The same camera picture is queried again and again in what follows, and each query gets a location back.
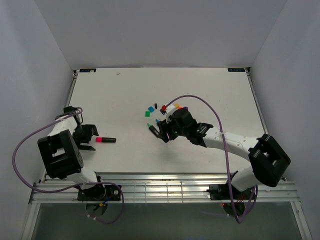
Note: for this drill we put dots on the aluminium table frame rail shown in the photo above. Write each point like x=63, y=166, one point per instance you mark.
x=139, y=188

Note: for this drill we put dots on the blue highlighter cap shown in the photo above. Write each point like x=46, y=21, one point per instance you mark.
x=151, y=109

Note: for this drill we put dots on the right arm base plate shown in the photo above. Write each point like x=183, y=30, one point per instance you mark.
x=221, y=192

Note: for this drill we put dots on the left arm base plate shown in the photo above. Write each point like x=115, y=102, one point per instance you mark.
x=110, y=192

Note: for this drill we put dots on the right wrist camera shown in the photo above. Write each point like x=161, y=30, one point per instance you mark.
x=168, y=111

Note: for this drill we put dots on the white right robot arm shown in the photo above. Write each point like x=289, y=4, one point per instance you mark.
x=268, y=160

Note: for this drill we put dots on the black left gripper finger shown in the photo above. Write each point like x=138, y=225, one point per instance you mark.
x=86, y=147
x=94, y=130

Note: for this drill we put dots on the green black highlighter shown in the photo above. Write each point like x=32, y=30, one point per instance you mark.
x=153, y=130

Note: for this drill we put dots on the pink black highlighter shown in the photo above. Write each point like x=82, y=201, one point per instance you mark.
x=105, y=139

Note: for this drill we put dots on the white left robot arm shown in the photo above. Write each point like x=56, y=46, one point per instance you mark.
x=60, y=151

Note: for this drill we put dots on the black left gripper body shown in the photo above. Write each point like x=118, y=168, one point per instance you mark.
x=82, y=133

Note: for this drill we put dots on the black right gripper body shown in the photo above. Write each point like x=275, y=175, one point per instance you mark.
x=172, y=129

